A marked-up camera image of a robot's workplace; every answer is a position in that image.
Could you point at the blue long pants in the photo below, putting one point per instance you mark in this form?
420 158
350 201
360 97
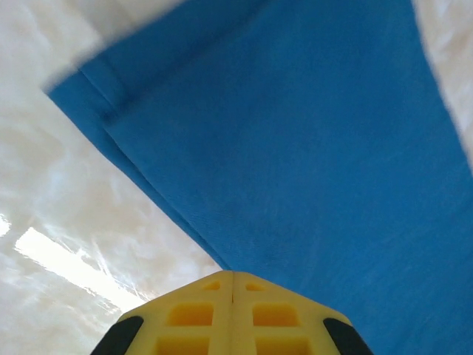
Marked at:
295 148

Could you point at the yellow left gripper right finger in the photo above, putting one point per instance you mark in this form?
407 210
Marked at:
281 318

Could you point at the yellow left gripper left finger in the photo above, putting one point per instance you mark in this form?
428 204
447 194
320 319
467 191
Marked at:
184 318

